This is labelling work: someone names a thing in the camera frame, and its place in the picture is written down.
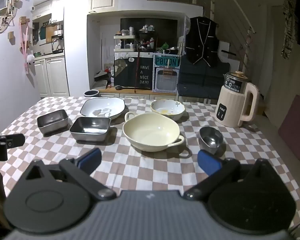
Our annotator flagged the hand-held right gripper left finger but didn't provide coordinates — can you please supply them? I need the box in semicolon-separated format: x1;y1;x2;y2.
19;147;117;201

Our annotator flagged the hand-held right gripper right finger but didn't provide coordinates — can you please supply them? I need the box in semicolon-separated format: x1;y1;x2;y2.
183;150;283;201

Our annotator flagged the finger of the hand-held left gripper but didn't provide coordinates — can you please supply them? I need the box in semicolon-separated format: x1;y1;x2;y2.
0;133;25;161

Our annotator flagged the small round steel bowl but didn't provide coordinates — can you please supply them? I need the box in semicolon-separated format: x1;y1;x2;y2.
199;127;224;153

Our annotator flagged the large rectangular steel container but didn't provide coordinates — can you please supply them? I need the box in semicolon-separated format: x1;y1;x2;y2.
69;117;112;142

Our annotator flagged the small rectangular steel container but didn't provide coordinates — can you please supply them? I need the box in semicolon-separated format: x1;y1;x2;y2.
37;109;68;135

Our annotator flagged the white plate with blue rim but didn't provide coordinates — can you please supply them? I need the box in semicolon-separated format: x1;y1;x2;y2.
80;97;126;120

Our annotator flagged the cream bowl with handles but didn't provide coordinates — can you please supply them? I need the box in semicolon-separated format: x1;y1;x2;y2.
122;111;185;152

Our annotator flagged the yellow-rimmed floral bowl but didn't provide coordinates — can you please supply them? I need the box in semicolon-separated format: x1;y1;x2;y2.
150;99;185;120

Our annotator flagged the brown white checkered tablecloth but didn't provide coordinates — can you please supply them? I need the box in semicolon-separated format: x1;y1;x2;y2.
0;96;300;220

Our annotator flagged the cream electric kettle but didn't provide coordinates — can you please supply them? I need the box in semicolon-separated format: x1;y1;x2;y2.
216;71;259;128

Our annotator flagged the white kitchen base cabinet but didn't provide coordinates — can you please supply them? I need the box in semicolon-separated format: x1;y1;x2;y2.
32;56;70;98

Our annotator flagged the dark blue sofa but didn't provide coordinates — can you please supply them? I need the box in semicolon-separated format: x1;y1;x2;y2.
176;61;230;103

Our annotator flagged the pink ribbon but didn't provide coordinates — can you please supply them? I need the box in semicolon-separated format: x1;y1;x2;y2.
19;20;30;74

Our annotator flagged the black lettered sign board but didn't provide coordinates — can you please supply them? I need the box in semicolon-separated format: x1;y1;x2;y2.
114;55;154;89

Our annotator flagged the white storage box teal sign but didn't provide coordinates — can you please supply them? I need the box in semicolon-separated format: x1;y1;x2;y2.
152;54;180;93

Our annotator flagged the maroon cushion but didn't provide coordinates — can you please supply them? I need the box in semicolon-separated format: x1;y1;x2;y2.
277;94;300;161

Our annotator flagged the white desktop organiser shelf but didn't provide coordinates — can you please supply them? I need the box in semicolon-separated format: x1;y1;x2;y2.
114;26;137;53

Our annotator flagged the black vest with white trim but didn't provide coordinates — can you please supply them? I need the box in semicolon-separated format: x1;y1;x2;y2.
185;17;219;67

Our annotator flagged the black round cosmetics rack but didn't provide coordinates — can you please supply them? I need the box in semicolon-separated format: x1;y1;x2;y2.
137;25;157;52

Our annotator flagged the white upper kitchen cabinet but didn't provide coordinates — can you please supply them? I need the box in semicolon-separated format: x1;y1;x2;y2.
32;0;65;23

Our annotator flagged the patterned hanging garment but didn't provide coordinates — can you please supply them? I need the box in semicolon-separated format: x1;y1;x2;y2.
281;0;300;63

